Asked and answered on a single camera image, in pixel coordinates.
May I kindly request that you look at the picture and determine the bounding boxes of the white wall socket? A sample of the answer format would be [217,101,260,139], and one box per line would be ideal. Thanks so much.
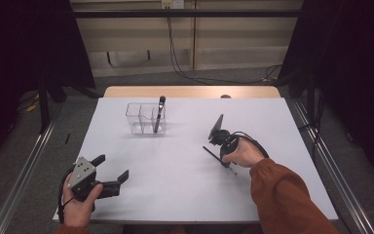
[161,0,186,10]

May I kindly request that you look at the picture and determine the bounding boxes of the aluminium floor rail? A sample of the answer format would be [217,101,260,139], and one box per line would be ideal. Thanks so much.
[0,110,58,234]
[292,99,374,234]

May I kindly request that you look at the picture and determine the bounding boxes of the black curtain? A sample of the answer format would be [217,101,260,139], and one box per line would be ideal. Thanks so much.
[278,0,374,188]
[0,0,95,172]

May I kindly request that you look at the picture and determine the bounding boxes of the black floor cable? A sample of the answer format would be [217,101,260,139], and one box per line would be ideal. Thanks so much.
[298,94,326,161]

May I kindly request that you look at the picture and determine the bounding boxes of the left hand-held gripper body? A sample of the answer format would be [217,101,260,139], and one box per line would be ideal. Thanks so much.
[67,156,122,213]

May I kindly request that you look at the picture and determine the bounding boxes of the hand-held gripper cable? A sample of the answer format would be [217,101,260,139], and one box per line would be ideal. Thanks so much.
[233,131,270,160]
[56,166,79,224]

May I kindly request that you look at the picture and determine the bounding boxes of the black marker pen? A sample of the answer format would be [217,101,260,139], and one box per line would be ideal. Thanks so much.
[153,95,167,134]

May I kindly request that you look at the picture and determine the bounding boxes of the black wall cable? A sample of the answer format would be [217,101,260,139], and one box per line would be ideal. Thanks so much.
[165,6,283,85]

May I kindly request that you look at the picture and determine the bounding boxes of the black metal stand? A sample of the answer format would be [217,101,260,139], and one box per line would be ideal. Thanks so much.
[37,75,52,135]

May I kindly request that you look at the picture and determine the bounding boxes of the thin black eyeliner pencil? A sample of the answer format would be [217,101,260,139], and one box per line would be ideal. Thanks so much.
[202,145,239,176]

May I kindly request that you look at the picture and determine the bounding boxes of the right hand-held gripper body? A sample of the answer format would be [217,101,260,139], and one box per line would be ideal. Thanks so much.
[207,113,241,160]

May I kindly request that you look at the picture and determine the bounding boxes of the left hand-held gripper cable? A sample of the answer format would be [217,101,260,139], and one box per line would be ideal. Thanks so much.
[56,166,79,224]

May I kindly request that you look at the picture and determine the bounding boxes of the white table sheet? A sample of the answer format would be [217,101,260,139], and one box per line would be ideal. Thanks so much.
[52,97,339,225]

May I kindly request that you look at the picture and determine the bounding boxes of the person's right hand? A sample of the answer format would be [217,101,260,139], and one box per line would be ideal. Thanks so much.
[221,137,266,169]

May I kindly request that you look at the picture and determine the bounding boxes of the right hand-held gripper cable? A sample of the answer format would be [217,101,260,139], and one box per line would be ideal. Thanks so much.
[233,131,270,160]

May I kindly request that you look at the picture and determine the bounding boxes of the person's left hand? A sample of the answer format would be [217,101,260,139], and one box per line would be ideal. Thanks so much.
[61,180,105,228]

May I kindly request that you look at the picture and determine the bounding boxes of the clear plastic organizer box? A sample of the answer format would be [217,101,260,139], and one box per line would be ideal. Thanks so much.
[125,101,168,137]

